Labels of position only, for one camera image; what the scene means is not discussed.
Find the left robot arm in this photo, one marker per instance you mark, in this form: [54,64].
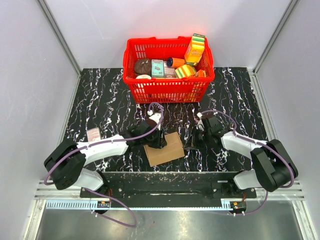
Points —
[66,164]

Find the pink small box in basket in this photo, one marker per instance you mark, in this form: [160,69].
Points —
[168,72]

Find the white round lid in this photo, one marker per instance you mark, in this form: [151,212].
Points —
[144,76]

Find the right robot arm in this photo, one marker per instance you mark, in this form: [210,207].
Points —
[272,167]

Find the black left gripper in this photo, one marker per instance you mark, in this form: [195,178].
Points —
[161,142]

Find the tall orange yellow carton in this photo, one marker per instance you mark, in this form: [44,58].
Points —
[195,50]

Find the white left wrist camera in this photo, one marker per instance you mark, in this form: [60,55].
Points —
[154,116]

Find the yellow green striped box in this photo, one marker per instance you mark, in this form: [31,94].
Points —
[185,71]

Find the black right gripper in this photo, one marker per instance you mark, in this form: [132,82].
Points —
[192,143]

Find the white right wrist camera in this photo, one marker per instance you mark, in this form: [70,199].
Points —
[200,126]

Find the teal snack box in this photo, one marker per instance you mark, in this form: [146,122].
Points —
[157,68]

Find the brown round cookie pack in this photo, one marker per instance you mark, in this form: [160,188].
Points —
[143,66]

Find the small orange packet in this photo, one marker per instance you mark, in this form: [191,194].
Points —
[200,74]

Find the aluminium frame rail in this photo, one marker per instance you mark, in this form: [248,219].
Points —
[44,7]

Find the brown cardboard box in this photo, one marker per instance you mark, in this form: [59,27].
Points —
[172,151]

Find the orange tube with blue cap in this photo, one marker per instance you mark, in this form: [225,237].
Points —
[173,62]

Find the red plastic shopping basket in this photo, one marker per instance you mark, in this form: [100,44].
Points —
[160,89]

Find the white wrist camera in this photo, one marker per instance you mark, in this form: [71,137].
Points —
[200,126]
[154,116]

